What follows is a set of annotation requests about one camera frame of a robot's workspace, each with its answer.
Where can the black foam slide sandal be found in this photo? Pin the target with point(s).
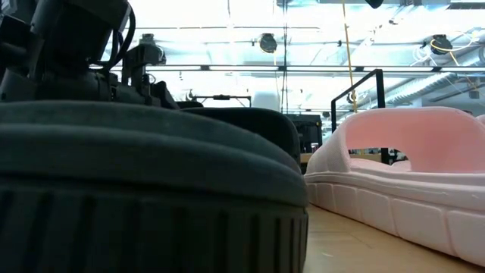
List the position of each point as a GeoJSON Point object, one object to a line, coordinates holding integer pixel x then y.
{"type": "Point", "coordinates": [132, 159]}
{"type": "Point", "coordinates": [265, 125]}

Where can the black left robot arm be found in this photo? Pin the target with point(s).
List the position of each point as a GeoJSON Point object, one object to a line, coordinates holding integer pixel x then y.
{"type": "Point", "coordinates": [68, 34]}

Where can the black metal wood shelf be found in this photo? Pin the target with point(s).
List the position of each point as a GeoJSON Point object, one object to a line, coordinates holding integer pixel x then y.
{"type": "Point", "coordinates": [379, 87]}

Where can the thin black vertical pole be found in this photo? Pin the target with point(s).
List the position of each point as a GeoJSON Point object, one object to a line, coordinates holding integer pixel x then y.
{"type": "Point", "coordinates": [284, 57]}

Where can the black monitor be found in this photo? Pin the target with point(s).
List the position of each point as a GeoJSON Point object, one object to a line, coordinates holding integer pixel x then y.
{"type": "Point", "coordinates": [308, 130]}

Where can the black background rig frame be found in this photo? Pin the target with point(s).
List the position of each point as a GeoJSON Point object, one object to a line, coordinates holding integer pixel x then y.
{"type": "Point", "coordinates": [221, 97]}

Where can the horizontal metal frame bar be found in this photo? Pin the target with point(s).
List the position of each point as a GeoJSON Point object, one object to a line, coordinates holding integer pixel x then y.
{"type": "Point", "coordinates": [242, 68]}

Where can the silver ventilation duct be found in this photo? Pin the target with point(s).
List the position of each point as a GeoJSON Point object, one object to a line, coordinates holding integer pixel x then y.
{"type": "Point", "coordinates": [420, 88]}

